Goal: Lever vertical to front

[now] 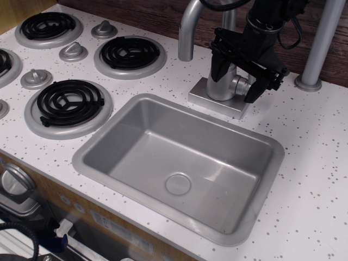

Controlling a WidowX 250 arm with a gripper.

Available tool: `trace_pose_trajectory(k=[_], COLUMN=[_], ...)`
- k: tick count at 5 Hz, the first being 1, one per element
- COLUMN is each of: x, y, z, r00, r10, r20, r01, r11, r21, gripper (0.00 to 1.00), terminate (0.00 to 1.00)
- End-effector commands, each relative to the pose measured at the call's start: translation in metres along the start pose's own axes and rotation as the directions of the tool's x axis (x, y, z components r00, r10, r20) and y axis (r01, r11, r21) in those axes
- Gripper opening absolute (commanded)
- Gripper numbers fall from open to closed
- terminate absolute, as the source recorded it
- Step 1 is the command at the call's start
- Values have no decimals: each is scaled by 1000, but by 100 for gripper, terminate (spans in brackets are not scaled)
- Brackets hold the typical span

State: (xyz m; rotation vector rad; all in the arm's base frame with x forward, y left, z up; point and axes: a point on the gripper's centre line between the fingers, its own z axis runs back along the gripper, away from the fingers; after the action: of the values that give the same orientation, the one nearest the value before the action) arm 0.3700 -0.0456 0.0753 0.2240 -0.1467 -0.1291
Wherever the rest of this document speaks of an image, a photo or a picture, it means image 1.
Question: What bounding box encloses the silver stove knob middle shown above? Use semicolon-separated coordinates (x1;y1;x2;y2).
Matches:
59;42;88;63

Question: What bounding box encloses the grey vertical support pole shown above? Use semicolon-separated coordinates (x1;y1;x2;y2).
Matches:
294;0;346;92

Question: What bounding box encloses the black braided cable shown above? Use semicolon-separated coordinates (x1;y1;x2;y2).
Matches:
200;0;252;12

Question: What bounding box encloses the front right black burner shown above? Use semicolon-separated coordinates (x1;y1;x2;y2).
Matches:
24;79;113;140

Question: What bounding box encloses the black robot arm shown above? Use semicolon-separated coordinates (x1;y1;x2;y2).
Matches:
209;1;308;103

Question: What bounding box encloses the silver stove knob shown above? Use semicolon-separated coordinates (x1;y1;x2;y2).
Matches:
20;69;53;90
59;42;88;63
91;20;118;39

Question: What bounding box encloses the grey plastic sink basin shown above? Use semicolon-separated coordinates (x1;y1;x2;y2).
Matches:
72;94;285;246

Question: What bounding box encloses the silver stove knob front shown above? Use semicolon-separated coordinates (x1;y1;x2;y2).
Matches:
20;69;53;90

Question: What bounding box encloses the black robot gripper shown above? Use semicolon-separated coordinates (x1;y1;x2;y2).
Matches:
211;13;289;103

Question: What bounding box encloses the thin black robot wire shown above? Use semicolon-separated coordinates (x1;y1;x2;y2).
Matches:
277;10;303;51

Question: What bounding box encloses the back left black burner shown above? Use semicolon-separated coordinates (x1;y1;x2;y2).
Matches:
15;12;83;49

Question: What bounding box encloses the silver curved toy faucet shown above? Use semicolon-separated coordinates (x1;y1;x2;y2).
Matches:
178;1;256;120

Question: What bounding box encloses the silver stove knob back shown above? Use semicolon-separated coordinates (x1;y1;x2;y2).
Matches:
91;20;118;39

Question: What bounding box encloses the black cable lower left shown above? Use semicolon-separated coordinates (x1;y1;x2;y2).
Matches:
0;221;40;261

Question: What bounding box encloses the silver round oven knob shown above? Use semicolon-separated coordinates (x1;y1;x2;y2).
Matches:
1;163;36;203

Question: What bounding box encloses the silver faucet lever handle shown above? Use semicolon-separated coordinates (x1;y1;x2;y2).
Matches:
229;74;256;96

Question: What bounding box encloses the left edge black burner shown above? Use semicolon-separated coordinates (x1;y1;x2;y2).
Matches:
1;48;22;88

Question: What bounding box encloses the back right black burner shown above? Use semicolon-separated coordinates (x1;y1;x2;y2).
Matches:
94;36;167;80

